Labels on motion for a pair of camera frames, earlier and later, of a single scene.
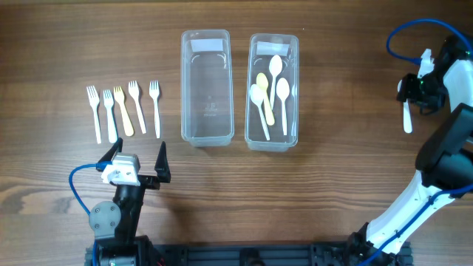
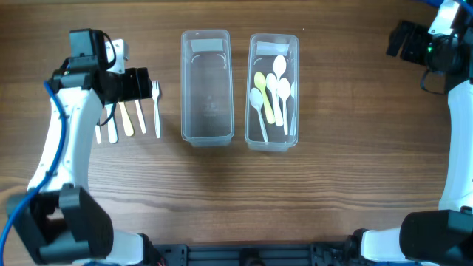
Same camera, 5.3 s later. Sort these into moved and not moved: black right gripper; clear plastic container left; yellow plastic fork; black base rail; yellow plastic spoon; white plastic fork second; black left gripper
Moved: black left gripper; black right gripper
Not moved: yellow plastic fork; black base rail; white plastic fork second; clear plastic container left; yellow plastic spoon
